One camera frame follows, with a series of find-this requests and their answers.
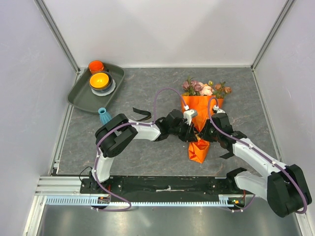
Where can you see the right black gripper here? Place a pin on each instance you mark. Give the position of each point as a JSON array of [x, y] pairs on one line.
[[203, 133]]

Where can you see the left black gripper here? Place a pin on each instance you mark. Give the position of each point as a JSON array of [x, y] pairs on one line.
[[189, 135]]

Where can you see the orange flower bouquet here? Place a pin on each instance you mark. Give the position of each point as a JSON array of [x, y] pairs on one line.
[[197, 96]]

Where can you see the black ribbon with gold text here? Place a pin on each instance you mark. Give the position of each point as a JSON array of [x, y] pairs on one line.
[[146, 114]]

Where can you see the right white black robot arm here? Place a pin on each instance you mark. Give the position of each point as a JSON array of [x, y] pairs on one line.
[[282, 186]]

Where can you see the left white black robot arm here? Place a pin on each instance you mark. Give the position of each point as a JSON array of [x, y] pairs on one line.
[[113, 137]]

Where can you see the blue ribbed vase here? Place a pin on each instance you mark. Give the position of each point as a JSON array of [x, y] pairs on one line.
[[104, 115]]

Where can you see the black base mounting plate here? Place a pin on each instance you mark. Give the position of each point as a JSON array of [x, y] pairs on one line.
[[211, 185]]

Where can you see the dark grey bowl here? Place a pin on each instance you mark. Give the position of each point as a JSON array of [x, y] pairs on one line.
[[104, 89]]

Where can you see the white plate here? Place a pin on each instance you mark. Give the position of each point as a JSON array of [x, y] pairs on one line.
[[107, 92]]

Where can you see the orange bowl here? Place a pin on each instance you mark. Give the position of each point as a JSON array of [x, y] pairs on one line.
[[99, 80]]

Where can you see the grey green plastic tray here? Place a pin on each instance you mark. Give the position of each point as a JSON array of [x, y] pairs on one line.
[[82, 97]]

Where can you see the orange plastic cup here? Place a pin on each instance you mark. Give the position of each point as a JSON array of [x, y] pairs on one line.
[[95, 66]]

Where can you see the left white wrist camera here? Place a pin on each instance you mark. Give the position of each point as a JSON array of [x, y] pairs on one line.
[[189, 114]]

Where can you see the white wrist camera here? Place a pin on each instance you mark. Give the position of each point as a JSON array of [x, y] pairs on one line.
[[217, 110], [189, 114]]

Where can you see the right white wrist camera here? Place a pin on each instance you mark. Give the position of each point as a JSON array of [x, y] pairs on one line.
[[217, 110]]

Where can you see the grey slotted cable duct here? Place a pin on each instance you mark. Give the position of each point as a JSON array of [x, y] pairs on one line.
[[221, 201]]

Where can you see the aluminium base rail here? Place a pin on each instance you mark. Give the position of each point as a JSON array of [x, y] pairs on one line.
[[59, 186]]

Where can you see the right aluminium frame post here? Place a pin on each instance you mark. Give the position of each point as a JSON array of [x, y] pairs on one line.
[[272, 33]]

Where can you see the aluminium frame post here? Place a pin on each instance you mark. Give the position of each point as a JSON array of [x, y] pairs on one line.
[[57, 33], [272, 33]]

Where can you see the left aluminium frame post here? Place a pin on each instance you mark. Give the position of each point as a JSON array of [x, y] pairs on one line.
[[57, 33]]

